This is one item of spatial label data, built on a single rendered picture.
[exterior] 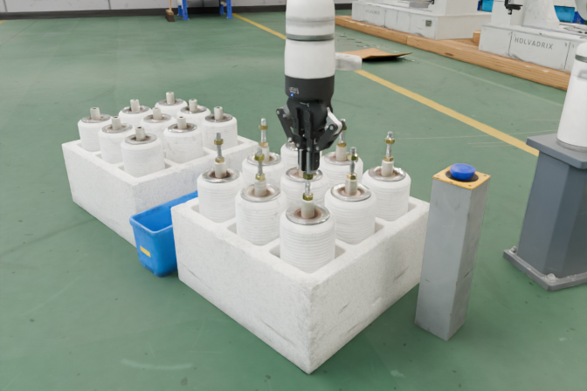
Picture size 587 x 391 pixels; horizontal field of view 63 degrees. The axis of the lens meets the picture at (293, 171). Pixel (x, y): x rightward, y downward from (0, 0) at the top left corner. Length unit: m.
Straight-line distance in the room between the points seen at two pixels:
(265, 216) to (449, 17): 3.45
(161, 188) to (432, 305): 0.66
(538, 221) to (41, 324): 1.04
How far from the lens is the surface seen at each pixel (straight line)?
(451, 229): 0.86
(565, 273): 1.20
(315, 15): 0.69
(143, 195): 1.17
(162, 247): 1.09
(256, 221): 0.86
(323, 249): 0.81
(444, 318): 0.95
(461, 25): 4.24
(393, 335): 0.97
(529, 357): 1.01
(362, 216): 0.87
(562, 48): 3.17
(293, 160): 1.09
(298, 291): 0.79
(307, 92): 0.70
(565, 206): 1.12
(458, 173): 0.83
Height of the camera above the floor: 0.64
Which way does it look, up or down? 23 degrees down
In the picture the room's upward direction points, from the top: straight up
